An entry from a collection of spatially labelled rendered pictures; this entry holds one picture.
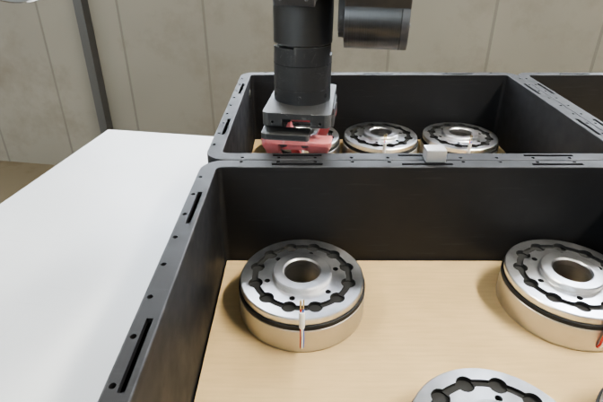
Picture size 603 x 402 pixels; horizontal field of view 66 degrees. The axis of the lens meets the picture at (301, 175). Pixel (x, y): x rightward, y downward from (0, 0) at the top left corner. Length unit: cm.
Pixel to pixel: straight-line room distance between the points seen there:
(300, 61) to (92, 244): 46
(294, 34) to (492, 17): 168
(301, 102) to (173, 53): 184
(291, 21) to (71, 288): 45
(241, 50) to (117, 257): 155
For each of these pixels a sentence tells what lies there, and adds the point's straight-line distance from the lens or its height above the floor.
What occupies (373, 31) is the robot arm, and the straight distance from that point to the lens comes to 43.
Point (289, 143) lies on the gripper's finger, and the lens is 44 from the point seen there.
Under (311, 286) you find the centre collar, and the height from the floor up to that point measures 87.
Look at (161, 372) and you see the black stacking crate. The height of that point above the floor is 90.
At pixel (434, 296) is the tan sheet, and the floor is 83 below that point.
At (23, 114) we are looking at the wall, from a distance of 283.
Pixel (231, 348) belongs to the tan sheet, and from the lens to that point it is 38.
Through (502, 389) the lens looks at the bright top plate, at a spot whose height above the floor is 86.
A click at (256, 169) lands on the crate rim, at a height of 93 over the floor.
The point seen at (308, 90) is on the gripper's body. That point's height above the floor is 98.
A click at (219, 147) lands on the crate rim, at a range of 45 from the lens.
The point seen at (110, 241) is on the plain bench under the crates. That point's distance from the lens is 76.
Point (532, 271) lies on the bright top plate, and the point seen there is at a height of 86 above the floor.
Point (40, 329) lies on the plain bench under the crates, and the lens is 65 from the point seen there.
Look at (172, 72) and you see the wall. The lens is 230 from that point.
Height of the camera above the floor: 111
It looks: 27 degrees down
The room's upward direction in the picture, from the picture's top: straight up
